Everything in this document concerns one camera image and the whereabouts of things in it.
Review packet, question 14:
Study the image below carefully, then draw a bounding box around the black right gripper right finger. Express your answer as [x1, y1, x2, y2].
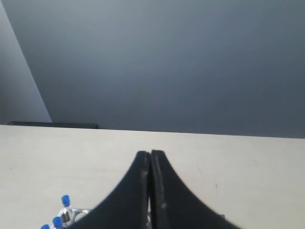
[150, 150, 236, 229]

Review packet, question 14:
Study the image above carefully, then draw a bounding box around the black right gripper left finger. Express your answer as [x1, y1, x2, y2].
[68, 151, 150, 229]

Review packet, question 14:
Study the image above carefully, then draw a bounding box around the blue capped tube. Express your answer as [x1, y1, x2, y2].
[41, 224, 51, 229]
[61, 195, 73, 222]
[52, 216, 64, 229]

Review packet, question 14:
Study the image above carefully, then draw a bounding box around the stainless steel test tube rack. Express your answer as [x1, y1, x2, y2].
[56, 207, 226, 229]

